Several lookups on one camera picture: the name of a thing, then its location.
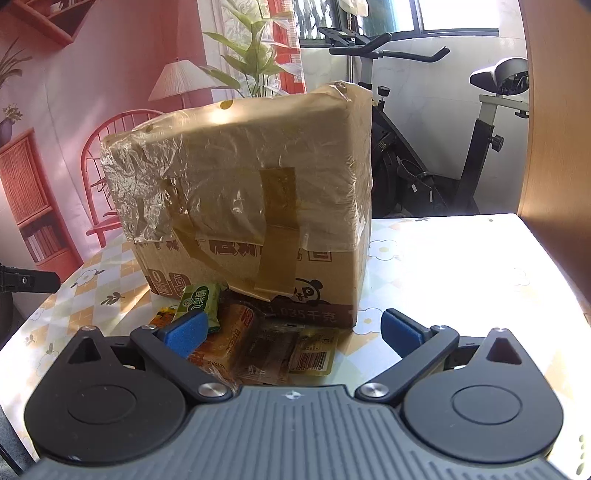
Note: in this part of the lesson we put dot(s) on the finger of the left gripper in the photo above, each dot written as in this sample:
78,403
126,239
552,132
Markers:
28,281

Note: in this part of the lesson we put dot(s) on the brown snack packet with barcode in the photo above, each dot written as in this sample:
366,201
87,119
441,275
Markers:
275,351

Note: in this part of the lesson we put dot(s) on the white cloth on pole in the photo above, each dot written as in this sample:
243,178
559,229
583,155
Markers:
355,7

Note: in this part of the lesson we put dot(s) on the black exercise bike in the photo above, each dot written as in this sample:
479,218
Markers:
441,142

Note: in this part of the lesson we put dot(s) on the orange snack bar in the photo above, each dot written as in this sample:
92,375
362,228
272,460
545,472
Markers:
219,353

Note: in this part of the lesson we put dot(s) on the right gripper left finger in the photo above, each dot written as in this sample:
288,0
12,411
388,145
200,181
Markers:
169,348

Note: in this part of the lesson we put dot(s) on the cardboard box with plastic liner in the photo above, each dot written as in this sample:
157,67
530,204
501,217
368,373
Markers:
269,197

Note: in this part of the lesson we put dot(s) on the window with black frame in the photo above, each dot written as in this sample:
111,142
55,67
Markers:
405,19

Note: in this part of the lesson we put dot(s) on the printed room backdrop cloth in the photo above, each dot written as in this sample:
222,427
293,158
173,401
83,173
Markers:
70,78

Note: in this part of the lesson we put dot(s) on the small green snack packet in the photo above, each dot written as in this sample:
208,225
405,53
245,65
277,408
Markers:
201,297

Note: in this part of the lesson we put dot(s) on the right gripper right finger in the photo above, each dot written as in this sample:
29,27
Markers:
422,350

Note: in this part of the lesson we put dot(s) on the wooden headboard panel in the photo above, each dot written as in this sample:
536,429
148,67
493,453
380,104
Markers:
555,198

